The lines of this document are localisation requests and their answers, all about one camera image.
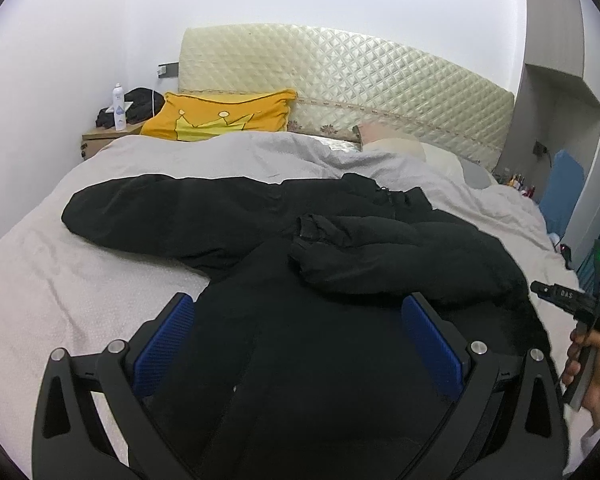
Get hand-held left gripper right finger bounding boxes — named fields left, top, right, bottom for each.
left=401, top=292, right=571, bottom=480

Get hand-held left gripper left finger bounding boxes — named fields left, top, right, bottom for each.
left=31, top=292, right=206, bottom=480

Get black large jacket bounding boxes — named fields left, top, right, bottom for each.
left=61, top=172, right=563, bottom=480

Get blue cushion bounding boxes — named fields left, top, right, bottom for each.
left=538, top=149, right=585, bottom=236

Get grey bed blanket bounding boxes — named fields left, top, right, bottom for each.
left=0, top=132, right=581, bottom=461

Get group of small cosmetic bottles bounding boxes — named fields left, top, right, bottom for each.
left=500, top=172, right=537, bottom=200

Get patchwork pillow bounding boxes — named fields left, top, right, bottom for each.
left=354, top=124, right=498, bottom=188

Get wooden nightstand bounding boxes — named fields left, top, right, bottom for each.
left=80, top=122, right=143, bottom=161

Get yellow crown print pillow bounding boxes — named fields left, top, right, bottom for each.
left=140, top=89, right=298, bottom=142

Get white spray bottle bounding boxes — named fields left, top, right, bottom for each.
left=112, top=83, right=127, bottom=132

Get black bag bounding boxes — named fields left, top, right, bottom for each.
left=96, top=87, right=167, bottom=129

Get grey white wardrobe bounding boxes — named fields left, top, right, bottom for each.
left=495, top=0, right=600, bottom=281

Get cream quilted headboard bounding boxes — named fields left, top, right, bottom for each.
left=178, top=23, right=515, bottom=173

